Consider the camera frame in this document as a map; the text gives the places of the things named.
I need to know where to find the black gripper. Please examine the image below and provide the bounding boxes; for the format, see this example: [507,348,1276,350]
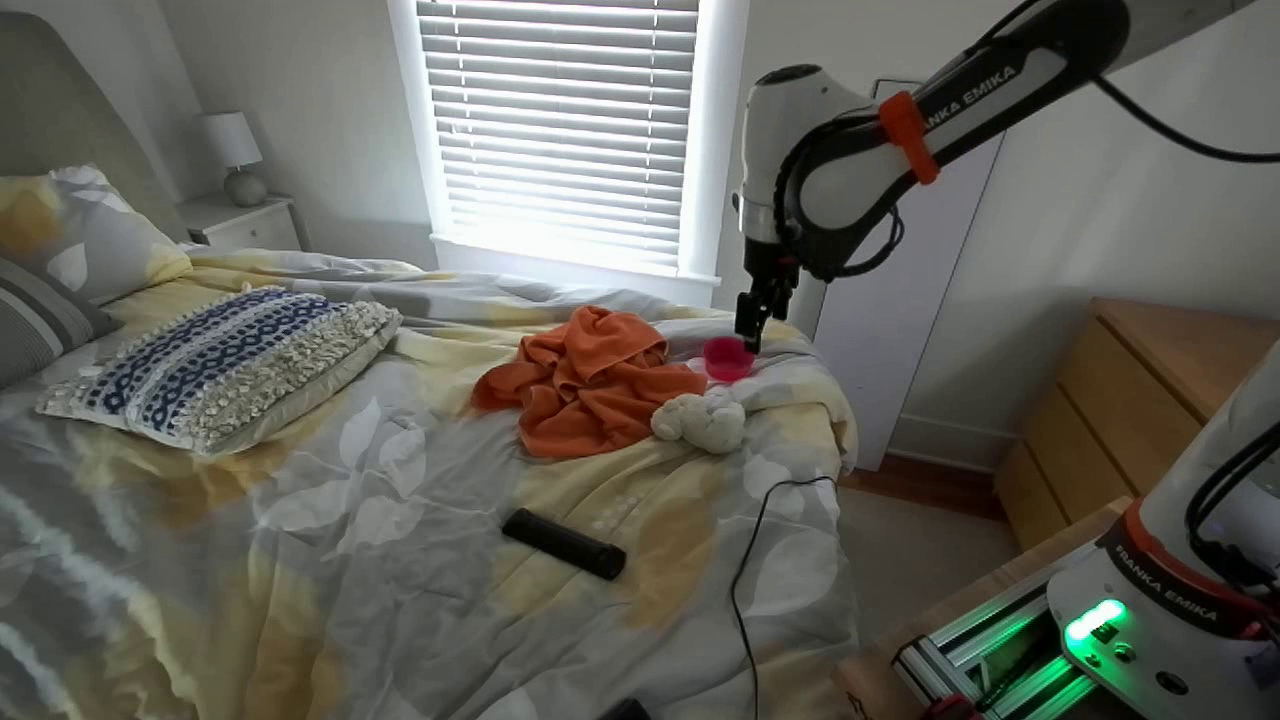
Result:
[731,235,806,357]

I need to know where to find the white plush teddy bear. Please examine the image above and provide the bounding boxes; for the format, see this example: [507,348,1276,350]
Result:
[647,386,753,458]

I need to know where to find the white bedside nightstand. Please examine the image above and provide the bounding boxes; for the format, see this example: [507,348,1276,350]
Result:
[178,197,307,257]

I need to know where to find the white leaning board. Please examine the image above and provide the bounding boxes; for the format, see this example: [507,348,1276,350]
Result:
[810,77,1025,475]

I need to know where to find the orange crumpled cloth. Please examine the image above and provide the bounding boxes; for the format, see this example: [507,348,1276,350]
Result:
[469,303,714,463]

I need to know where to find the white window blinds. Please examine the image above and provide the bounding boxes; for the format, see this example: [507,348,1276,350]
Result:
[413,0,707,279]

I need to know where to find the black remote control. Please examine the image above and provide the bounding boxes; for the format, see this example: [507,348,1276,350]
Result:
[499,505,631,585]

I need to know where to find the light wooden dresser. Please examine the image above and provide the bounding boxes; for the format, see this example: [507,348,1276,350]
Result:
[992,299,1280,554]

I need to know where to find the grey yellow floral duvet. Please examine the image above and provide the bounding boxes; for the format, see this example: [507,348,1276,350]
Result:
[0,243,864,720]

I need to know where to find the blue white patterned pillow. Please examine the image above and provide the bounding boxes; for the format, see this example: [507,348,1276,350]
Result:
[35,282,405,463]

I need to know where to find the small white table lamp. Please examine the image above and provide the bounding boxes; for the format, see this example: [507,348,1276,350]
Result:
[200,107,276,212]

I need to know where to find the yellow grey floral pillow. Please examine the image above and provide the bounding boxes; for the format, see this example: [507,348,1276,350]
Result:
[0,161,197,311]

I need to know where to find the grey striped pillow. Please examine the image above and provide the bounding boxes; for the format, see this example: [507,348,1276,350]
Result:
[0,250,121,393]

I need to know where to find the grey upholstered headboard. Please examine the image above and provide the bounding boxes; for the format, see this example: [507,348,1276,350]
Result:
[0,9,192,243]

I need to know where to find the black power cable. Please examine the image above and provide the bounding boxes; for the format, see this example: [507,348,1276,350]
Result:
[724,473,839,720]

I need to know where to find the aluminium robot mount rail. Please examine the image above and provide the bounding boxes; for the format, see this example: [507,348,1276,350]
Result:
[894,585,1136,720]

